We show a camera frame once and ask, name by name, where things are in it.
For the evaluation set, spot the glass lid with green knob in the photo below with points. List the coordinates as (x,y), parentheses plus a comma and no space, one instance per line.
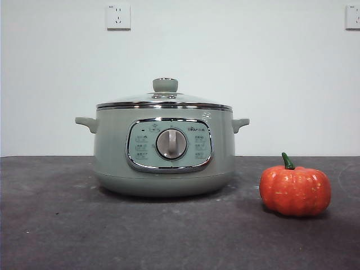
(166,84)

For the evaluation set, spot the orange pumpkin with green stem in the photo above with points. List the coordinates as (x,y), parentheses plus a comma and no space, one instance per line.
(295,191)

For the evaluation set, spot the pale green electric cooking pot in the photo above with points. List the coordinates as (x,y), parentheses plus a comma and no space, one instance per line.
(112,154)

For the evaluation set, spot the white wall socket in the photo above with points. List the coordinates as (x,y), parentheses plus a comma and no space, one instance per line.
(353,17)
(118,17)

